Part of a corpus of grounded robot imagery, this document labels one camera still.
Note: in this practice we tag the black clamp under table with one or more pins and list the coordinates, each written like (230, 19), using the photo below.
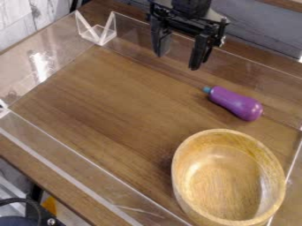
(35, 211)

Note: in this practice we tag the clear acrylic corner bracket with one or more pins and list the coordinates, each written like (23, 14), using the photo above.
(98, 34)

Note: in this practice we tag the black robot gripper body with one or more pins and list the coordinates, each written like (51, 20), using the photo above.
(189, 16)

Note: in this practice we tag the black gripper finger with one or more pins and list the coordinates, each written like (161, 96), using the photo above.
(201, 51)
(161, 37)

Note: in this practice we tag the brown wooden bowl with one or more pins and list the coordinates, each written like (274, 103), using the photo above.
(228, 179)

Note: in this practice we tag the clear acrylic tray wall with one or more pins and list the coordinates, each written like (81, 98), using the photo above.
(97, 115)

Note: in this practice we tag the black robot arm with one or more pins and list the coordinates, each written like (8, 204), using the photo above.
(193, 18)

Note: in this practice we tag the purple toy eggplant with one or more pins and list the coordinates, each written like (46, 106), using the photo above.
(242, 106)

